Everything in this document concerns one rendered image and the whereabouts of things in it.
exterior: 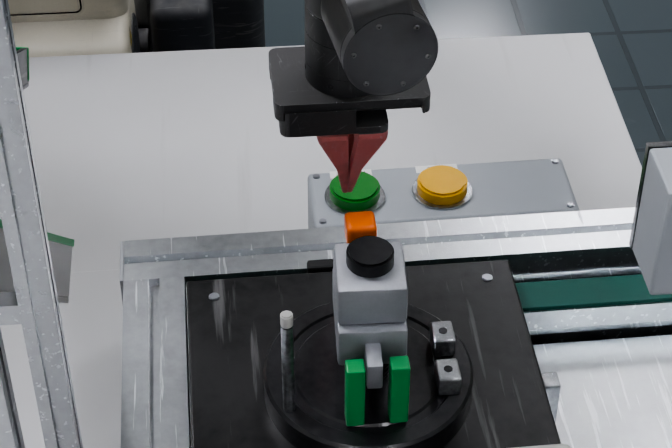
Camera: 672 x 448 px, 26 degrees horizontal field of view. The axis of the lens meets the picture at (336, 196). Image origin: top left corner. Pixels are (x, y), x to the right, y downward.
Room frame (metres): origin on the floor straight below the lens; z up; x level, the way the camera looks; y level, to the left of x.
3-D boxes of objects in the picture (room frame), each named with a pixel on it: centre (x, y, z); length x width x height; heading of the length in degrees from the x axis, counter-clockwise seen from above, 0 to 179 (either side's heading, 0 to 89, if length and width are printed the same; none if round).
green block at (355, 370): (0.63, -0.01, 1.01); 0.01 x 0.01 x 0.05; 6
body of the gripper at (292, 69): (0.79, -0.01, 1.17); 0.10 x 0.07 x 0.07; 96
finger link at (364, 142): (0.79, 0.00, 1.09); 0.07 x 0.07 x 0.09; 6
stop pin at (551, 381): (0.69, -0.15, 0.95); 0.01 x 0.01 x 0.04; 6
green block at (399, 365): (0.63, -0.04, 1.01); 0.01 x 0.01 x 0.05; 6
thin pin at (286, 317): (0.64, 0.03, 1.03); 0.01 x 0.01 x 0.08
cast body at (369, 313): (0.66, -0.02, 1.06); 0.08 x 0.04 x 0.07; 3
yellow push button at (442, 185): (0.90, -0.08, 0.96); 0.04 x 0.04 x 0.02
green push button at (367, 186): (0.89, -0.01, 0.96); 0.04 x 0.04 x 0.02
